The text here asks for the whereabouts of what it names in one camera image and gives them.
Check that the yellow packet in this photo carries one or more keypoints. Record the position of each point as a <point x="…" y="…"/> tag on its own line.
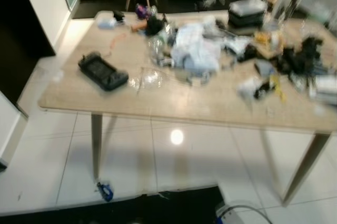
<point x="265" y="39"/>

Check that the black food container stack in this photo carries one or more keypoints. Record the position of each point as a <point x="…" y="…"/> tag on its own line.
<point x="246" y="16"/>

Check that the blue scrap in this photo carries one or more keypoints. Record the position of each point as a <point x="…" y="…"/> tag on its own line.
<point x="105" y="191"/>

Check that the small black object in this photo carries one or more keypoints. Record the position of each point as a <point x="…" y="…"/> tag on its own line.
<point x="262" y="91"/>

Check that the black pouch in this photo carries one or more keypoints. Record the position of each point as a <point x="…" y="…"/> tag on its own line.
<point x="155" y="26"/>

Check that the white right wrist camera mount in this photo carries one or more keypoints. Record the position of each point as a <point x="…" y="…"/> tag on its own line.
<point x="223" y="213"/>

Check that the clear flat plastic bag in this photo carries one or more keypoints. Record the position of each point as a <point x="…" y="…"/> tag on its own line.
<point x="148" y="79"/>

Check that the purple item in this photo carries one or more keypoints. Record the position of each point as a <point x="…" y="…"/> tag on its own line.
<point x="142" y="11"/>

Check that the black tangled gear heap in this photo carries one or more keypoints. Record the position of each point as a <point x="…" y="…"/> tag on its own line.
<point x="299" y="56"/>

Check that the black handheld console case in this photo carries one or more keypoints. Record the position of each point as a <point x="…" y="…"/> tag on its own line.
<point x="102" y="71"/>

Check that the yellow strip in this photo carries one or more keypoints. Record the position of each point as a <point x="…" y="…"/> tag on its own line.
<point x="277" y="87"/>

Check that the black floor mat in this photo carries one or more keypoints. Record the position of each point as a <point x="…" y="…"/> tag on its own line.
<point x="131" y="208"/>

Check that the white blue plastic bag heap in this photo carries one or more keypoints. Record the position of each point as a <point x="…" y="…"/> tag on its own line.
<point x="196" y="50"/>

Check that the white box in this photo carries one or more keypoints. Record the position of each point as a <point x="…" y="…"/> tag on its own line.
<point x="326" y="88"/>

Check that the small black gadget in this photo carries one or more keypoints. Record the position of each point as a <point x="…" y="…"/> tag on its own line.
<point x="118" y="16"/>

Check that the crumpled clear plastic wrapper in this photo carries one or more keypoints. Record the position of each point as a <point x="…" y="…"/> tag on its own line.
<point x="160" y="50"/>

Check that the light blue packet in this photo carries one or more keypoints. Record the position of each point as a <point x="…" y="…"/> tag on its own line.
<point x="106" y="23"/>

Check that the light wooden table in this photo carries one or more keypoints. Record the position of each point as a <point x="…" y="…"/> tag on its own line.
<point x="174" y="105"/>

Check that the white crumpled paper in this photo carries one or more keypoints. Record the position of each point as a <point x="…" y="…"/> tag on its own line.
<point x="247" y="87"/>

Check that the grey small packet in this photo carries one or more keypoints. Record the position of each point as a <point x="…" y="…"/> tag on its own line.
<point x="264" y="68"/>

